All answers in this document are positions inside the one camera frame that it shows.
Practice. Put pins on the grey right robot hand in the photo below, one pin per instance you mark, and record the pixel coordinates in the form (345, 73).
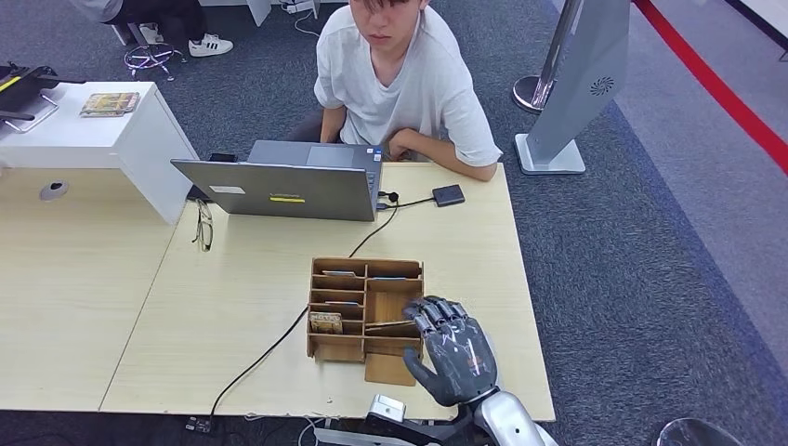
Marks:
(458, 360)

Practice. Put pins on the person's left hand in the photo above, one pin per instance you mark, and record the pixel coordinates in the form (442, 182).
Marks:
(399, 144)

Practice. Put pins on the person's right forearm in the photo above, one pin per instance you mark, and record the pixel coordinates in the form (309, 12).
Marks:
(332, 126)

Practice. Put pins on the person's left forearm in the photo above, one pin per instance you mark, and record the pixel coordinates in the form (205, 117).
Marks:
(446, 157)

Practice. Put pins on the person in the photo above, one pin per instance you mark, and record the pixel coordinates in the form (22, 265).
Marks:
(418, 86)
(178, 12)

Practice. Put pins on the wooden card organizer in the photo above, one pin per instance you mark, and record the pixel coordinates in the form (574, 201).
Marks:
(326, 349)

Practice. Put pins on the small black box device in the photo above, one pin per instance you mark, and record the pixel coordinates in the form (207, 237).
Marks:
(449, 195)

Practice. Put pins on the grey laptop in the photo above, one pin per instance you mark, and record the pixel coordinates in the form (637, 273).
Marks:
(289, 188)

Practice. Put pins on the white storage box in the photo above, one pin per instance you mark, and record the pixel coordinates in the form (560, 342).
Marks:
(335, 439)

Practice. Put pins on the white power strip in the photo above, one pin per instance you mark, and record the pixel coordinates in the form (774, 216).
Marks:
(300, 6)

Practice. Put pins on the black phone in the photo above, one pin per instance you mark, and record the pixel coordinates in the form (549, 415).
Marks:
(223, 157)

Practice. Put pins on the grey kiosk stand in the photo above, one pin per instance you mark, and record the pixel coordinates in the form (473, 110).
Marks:
(575, 77)

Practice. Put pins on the white furniture panel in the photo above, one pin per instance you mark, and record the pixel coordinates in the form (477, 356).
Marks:
(255, 11)

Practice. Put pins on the eyeglasses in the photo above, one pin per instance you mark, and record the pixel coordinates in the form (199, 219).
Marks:
(204, 229)

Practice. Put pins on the chrome stool base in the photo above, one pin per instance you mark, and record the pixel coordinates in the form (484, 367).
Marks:
(148, 58)

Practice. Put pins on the stack of gold cards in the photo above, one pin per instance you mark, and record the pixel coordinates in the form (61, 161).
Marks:
(109, 104)

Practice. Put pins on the white cabinet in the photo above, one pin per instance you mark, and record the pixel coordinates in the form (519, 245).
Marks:
(92, 138)

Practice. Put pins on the grey desk grommet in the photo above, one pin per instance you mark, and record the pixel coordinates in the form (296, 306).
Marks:
(54, 191)

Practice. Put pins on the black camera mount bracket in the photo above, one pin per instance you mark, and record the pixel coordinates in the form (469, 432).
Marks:
(418, 434)

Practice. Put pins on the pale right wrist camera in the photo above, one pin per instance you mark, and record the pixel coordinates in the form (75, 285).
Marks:
(386, 409)

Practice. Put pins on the chrome stanchion post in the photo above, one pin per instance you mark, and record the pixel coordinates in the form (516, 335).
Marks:
(529, 93)

